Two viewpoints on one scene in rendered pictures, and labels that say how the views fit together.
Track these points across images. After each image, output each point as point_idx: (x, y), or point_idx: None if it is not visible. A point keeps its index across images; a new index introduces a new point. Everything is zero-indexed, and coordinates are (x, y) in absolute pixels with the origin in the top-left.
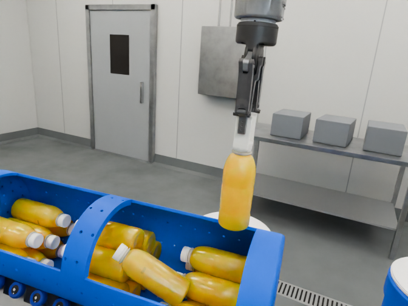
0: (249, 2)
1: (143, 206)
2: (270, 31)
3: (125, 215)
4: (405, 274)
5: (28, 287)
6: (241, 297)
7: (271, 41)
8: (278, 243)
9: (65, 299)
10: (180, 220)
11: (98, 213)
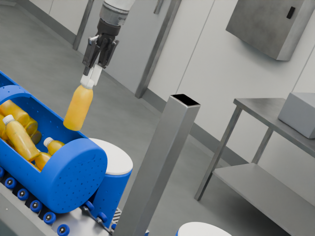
0: (102, 11)
1: (38, 103)
2: (110, 29)
3: (28, 107)
4: (194, 228)
5: None
6: (51, 159)
7: (109, 33)
8: (89, 146)
9: None
10: (57, 122)
11: (5, 92)
